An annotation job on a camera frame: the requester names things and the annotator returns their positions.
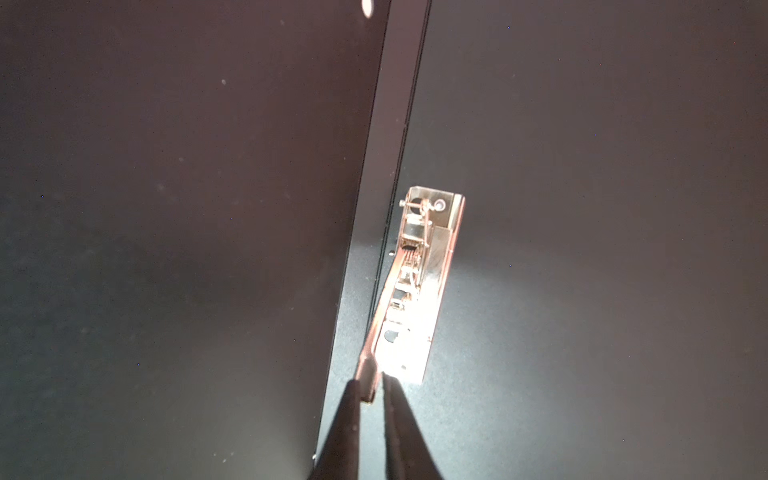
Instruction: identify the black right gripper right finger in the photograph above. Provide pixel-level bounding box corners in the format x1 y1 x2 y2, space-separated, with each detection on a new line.
382 374 443 480

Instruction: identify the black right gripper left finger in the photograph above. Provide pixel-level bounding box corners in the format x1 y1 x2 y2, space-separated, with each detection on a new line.
308 379 361 480

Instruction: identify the metal folder clip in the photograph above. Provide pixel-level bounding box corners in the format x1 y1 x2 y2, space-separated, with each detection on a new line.
354 186 466 403

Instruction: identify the black file folder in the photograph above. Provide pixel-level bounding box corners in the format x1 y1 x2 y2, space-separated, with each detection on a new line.
1 1 767 479

